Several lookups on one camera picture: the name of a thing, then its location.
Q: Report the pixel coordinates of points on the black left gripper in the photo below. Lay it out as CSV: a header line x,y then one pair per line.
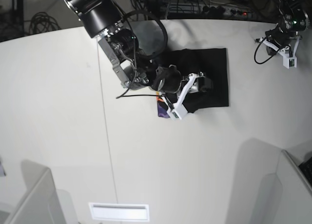
x,y
279,39

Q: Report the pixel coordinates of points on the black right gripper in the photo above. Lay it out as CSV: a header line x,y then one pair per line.
x,y
168,80

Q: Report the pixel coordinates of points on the black T-shirt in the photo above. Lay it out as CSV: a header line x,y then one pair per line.
x,y
213,64

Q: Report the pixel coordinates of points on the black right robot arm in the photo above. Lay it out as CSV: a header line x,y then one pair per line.
x,y
135,69

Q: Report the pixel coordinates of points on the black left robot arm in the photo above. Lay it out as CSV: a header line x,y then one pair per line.
x,y
292,20

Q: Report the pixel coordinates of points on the grey power strip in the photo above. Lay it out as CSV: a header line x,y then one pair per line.
x,y
214,11

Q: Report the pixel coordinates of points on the black keyboard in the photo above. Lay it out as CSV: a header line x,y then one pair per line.
x,y
306,169

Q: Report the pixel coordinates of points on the white partition panel right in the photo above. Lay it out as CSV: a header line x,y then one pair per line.
x,y
285,196

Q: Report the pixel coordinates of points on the white partition panel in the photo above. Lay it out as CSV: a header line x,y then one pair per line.
x,y
42,203
285,196

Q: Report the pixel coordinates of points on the white label plate on table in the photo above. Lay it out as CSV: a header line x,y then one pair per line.
x,y
120,212

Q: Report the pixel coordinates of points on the white partition panel left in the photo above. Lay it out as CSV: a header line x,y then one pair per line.
x,y
42,203

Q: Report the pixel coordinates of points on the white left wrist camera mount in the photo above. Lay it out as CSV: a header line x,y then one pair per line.
x,y
287,52

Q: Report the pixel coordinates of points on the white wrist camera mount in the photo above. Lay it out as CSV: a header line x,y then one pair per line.
x,y
177,110
287,52

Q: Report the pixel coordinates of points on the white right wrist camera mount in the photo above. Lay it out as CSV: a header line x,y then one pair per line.
x,y
177,110

